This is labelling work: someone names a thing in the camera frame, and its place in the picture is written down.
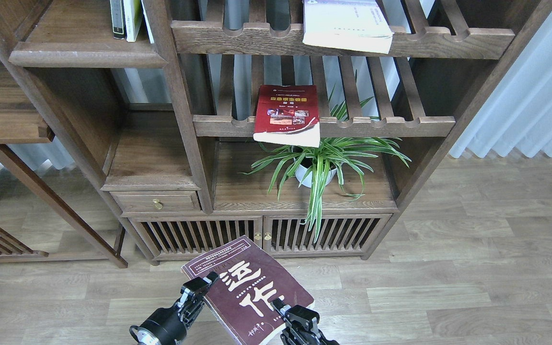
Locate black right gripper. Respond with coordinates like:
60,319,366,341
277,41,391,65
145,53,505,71
270,298,338,345

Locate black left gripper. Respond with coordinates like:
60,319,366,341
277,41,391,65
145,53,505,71
130,271,219,345

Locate dark red Chinese book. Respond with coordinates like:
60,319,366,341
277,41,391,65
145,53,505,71
182,236,315,345

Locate brass drawer knob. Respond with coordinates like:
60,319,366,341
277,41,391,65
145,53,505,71
152,198,163,210

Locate white plant pot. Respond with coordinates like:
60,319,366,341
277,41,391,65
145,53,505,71
295,159,337,188

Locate dark wooden bookshelf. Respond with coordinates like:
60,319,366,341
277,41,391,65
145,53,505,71
0,0,552,262

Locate spider plant leaves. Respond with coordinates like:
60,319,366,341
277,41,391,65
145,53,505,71
241,84,412,242

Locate red paperback book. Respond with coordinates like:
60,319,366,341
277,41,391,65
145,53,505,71
253,85,320,147

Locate dark spine upright book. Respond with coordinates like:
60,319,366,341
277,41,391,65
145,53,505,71
110,0,126,40

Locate white open book top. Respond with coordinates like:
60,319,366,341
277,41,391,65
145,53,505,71
302,0,393,53

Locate white curtain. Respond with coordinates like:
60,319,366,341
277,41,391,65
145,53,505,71
449,13,552,159

